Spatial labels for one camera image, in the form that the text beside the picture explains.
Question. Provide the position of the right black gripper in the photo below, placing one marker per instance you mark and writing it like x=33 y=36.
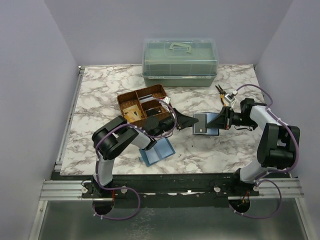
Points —
x=224 y=120

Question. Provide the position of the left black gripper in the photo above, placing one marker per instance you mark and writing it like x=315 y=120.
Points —
x=183 y=121

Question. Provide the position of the black leather card holder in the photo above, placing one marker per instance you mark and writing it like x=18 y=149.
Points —
x=210 y=131

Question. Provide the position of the brown wicker divided tray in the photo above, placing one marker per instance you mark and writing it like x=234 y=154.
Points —
x=131 y=98

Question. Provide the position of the dark credit card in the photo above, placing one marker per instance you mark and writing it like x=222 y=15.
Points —
x=153 y=111

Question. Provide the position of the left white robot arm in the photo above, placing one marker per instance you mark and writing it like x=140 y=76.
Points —
x=113 y=138

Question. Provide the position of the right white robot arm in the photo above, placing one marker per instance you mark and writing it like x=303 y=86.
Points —
x=278 y=149

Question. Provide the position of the blue plastic card sleeve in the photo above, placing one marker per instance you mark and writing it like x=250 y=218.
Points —
x=160 y=151

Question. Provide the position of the gold cards in tray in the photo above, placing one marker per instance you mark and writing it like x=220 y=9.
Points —
x=132 y=113

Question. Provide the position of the green clear-lid storage box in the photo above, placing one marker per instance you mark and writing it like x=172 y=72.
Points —
x=177 y=62

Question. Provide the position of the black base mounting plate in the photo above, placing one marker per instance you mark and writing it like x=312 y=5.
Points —
x=169 y=190

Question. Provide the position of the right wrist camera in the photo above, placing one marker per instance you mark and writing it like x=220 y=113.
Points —
x=230 y=100

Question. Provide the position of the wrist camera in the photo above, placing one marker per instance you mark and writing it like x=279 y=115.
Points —
x=230 y=100
x=165 y=102

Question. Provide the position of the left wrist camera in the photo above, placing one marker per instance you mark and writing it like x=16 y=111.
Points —
x=165 y=102

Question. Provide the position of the yellow handled pliers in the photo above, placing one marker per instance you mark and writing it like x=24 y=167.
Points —
x=221 y=93

